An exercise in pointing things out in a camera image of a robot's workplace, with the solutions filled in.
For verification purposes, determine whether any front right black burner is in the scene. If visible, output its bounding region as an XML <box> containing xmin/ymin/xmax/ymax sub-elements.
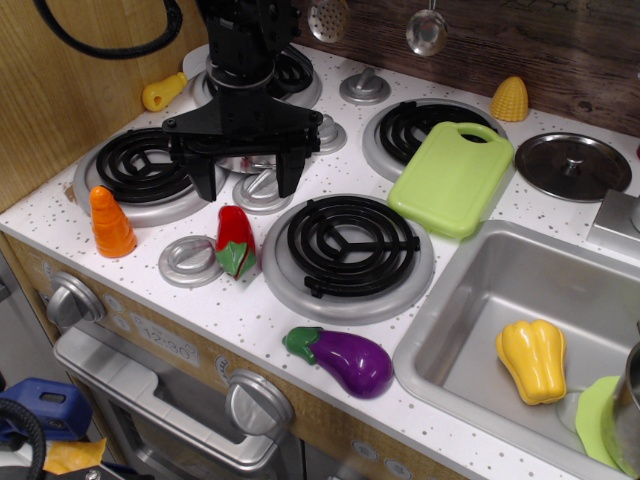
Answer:
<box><xmin>262</xmin><ymin>195</ymin><xmax>435</xmax><ymax>325</ymax></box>

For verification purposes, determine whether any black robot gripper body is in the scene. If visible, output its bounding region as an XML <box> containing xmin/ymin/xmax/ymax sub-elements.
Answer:
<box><xmin>162</xmin><ymin>87</ymin><xmax>322</xmax><ymax>172</ymax></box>

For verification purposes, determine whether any silver stovetop knob front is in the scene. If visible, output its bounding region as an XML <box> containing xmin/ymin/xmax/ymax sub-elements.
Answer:
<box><xmin>158</xmin><ymin>235</ymin><xmax>223</xmax><ymax>288</ymax></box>

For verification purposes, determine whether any purple toy eggplant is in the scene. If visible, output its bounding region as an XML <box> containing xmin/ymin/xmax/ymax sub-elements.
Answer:
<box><xmin>282</xmin><ymin>327</ymin><xmax>394</xmax><ymax>399</ymax></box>

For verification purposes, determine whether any back right black burner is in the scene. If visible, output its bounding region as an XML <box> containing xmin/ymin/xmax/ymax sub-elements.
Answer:
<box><xmin>362</xmin><ymin>98</ymin><xmax>507</xmax><ymax>182</ymax></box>

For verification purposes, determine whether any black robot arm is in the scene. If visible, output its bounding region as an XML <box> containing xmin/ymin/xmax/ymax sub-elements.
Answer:
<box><xmin>162</xmin><ymin>1</ymin><xmax>322</xmax><ymax>202</ymax></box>

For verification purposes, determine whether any steel pot lid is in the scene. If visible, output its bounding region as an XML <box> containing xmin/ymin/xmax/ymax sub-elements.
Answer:
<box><xmin>515</xmin><ymin>132</ymin><xmax>632</xmax><ymax>203</ymax></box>

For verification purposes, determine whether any silver oven door handle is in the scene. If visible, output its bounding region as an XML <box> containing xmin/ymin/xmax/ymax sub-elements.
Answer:
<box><xmin>54</xmin><ymin>328</ymin><xmax>286</xmax><ymax>479</ymax></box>

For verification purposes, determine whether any yellow toy bell pepper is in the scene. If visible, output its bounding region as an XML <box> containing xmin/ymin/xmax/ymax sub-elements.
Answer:
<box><xmin>495</xmin><ymin>319</ymin><xmax>567</xmax><ymax>406</ymax></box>

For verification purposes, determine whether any silver stovetop knob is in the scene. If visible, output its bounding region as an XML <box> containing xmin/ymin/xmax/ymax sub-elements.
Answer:
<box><xmin>232</xmin><ymin>170</ymin><xmax>292</xmax><ymax>215</ymax></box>
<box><xmin>316</xmin><ymin>115</ymin><xmax>347</xmax><ymax>155</ymax></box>
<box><xmin>339</xmin><ymin>67</ymin><xmax>391</xmax><ymax>105</ymax></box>
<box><xmin>158</xmin><ymin>235</ymin><xmax>223</xmax><ymax>288</ymax></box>

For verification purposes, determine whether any green plastic plate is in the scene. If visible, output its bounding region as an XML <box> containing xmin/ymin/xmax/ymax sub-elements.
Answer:
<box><xmin>575</xmin><ymin>376</ymin><xmax>620</xmax><ymax>469</ymax></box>

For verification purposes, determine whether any black burner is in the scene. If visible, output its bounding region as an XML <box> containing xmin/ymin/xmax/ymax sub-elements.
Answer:
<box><xmin>73</xmin><ymin>127</ymin><xmax>208</xmax><ymax>228</ymax></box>
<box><xmin>362</xmin><ymin>98</ymin><xmax>507</xmax><ymax>182</ymax></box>
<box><xmin>182</xmin><ymin>45</ymin><xmax>322</xmax><ymax>109</ymax></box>
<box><xmin>262</xmin><ymin>195</ymin><xmax>435</xmax><ymax>325</ymax></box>

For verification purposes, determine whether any red toy chili pepper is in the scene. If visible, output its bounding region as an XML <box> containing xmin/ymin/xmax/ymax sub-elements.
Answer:
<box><xmin>215</xmin><ymin>206</ymin><xmax>257</xmax><ymax>279</ymax></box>

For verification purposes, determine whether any yellow toy corn cob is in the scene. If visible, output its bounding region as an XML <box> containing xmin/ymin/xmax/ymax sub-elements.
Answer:
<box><xmin>489</xmin><ymin>76</ymin><xmax>529</xmax><ymax>122</ymax></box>

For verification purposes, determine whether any silver stovetop knob back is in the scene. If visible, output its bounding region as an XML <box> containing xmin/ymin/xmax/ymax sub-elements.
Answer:
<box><xmin>339</xmin><ymin>67</ymin><xmax>391</xmax><ymax>105</ymax></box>

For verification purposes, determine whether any back left black burner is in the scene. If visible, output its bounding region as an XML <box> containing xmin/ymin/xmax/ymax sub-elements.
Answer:
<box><xmin>182</xmin><ymin>45</ymin><xmax>322</xmax><ymax>109</ymax></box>

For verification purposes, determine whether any steel pot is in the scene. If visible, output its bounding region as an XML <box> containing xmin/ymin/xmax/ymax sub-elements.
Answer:
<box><xmin>601</xmin><ymin>343</ymin><xmax>640</xmax><ymax>479</ymax></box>

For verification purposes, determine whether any silver oven dial left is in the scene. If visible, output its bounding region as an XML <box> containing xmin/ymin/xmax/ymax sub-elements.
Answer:
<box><xmin>46</xmin><ymin>272</ymin><xmax>106</xmax><ymax>328</ymax></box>

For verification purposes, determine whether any orange toy carrot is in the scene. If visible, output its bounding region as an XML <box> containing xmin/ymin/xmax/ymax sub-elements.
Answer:
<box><xmin>89</xmin><ymin>186</ymin><xmax>137</xmax><ymax>258</ymax></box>

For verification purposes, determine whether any silver stovetop knob middle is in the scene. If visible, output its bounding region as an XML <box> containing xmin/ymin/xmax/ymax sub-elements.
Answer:
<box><xmin>232</xmin><ymin>170</ymin><xmax>292</xmax><ymax>215</ymax></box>

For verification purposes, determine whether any hanging steel ladle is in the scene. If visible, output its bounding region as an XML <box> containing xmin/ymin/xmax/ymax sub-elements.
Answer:
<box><xmin>405</xmin><ymin>0</ymin><xmax>449</xmax><ymax>57</ymax></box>

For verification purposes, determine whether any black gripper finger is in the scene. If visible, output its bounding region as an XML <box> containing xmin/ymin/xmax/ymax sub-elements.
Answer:
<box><xmin>276</xmin><ymin>150</ymin><xmax>303</xmax><ymax>198</ymax></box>
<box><xmin>184</xmin><ymin>155</ymin><xmax>217</xmax><ymax>202</ymax></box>

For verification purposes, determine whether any green plastic cutting board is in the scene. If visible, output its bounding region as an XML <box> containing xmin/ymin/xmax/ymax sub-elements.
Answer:
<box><xmin>387</xmin><ymin>122</ymin><xmax>514</xmax><ymax>238</ymax></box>

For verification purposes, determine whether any silver oven dial right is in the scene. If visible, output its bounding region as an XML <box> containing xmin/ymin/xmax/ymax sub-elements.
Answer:
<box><xmin>225</xmin><ymin>369</ymin><xmax>294</xmax><ymax>439</ymax></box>

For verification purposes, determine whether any front left black burner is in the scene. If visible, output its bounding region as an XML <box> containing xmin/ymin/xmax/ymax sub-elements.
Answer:
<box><xmin>73</xmin><ymin>127</ymin><xmax>208</xmax><ymax>228</ymax></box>

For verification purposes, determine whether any yellow cloth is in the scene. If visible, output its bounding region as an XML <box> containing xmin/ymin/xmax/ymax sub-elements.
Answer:
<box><xmin>43</xmin><ymin>439</ymin><xmax>107</xmax><ymax>475</ymax></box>

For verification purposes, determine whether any yellow toy squash piece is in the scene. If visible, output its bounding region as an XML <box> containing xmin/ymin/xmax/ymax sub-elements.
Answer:
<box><xmin>141</xmin><ymin>72</ymin><xmax>188</xmax><ymax>112</ymax></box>

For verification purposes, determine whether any black corrugated cable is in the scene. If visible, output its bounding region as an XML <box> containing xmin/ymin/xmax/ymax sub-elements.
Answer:
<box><xmin>32</xmin><ymin>0</ymin><xmax>184</xmax><ymax>60</ymax></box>

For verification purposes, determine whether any silver stovetop knob centre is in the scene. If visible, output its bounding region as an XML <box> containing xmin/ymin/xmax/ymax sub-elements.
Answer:
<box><xmin>316</xmin><ymin>115</ymin><xmax>347</xmax><ymax>155</ymax></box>

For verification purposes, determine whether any silver faucet base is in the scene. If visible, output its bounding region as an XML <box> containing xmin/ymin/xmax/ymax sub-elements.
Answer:
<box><xmin>587</xmin><ymin>190</ymin><xmax>639</xmax><ymax>259</ymax></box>

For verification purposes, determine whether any hanging perforated steel skimmer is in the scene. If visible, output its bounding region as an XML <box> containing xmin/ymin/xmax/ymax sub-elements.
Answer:
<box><xmin>307</xmin><ymin>0</ymin><xmax>350</xmax><ymax>44</ymax></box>

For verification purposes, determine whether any silver oven dial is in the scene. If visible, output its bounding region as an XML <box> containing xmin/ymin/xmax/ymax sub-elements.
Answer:
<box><xmin>46</xmin><ymin>272</ymin><xmax>106</xmax><ymax>328</ymax></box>
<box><xmin>225</xmin><ymin>369</ymin><xmax>294</xmax><ymax>439</ymax></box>

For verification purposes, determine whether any steel sink basin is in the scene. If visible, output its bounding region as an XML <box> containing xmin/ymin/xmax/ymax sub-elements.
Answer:
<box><xmin>394</xmin><ymin>221</ymin><xmax>639</xmax><ymax>479</ymax></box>

